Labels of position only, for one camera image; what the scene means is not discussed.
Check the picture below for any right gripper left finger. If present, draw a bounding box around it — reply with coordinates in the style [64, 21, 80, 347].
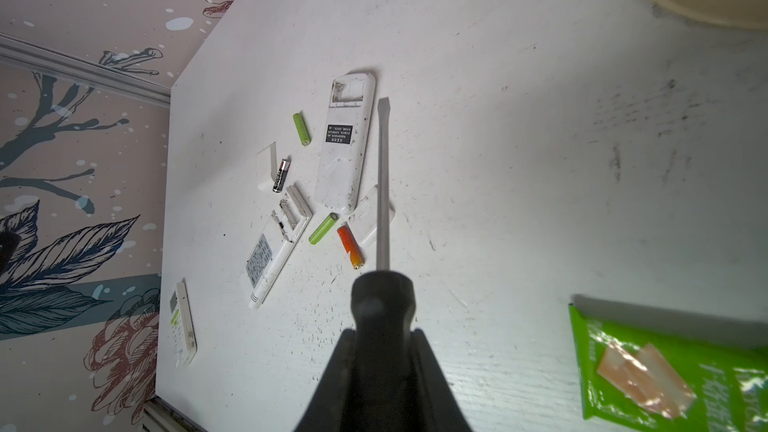
[295, 329, 356, 432]

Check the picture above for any green battery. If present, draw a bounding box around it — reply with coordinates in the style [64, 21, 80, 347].
[292, 112, 311, 147]
[308, 212, 338, 245]

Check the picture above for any green snack packet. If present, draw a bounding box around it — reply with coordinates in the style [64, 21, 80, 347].
[568, 305, 767, 431]

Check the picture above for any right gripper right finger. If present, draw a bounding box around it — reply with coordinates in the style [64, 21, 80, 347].
[412, 329, 471, 432]

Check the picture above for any orange battery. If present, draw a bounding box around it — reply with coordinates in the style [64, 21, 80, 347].
[337, 223, 365, 270]

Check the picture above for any black battery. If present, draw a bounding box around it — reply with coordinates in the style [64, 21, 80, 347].
[272, 158, 291, 193]

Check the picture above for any black yellow screwdriver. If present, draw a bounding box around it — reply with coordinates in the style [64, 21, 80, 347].
[351, 97, 414, 431]

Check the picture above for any white battery cover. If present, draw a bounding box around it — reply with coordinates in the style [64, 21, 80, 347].
[347, 185, 378, 248]
[256, 142, 278, 192]

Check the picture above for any white red remote control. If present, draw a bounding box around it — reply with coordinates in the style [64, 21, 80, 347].
[315, 72, 376, 215]

